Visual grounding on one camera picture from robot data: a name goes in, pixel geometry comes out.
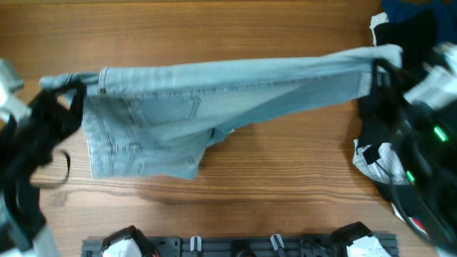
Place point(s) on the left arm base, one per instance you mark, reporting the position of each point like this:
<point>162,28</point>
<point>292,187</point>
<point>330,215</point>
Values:
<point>128,242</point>

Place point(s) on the dark blue garment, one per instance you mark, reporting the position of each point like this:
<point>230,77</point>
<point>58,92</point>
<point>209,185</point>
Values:
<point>444,13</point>

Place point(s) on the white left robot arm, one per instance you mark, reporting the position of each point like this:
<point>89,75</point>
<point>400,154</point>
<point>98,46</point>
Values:
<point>24,231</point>

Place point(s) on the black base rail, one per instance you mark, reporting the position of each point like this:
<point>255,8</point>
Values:
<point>309,245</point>

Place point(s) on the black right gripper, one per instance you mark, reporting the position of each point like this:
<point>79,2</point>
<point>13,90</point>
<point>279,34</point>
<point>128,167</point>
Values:
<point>381,99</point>

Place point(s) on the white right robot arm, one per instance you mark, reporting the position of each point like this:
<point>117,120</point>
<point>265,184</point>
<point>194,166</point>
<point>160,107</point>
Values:
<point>430,163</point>

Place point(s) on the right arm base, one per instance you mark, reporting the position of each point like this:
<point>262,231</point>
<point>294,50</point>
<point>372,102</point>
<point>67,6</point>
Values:
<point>356,240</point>

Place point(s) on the black garment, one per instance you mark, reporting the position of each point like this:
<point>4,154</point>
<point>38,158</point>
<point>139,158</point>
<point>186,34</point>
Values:
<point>417,37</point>

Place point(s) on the grey patterned garment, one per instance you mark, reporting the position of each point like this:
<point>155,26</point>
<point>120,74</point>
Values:
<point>380,164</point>

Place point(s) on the light blue denim shorts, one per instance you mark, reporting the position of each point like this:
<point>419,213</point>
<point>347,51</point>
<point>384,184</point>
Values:
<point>150,121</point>

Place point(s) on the white cloth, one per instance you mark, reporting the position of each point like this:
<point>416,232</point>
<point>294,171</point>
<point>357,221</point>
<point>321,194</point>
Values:
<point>375,21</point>

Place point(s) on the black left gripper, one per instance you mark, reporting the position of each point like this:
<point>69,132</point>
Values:
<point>57,118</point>

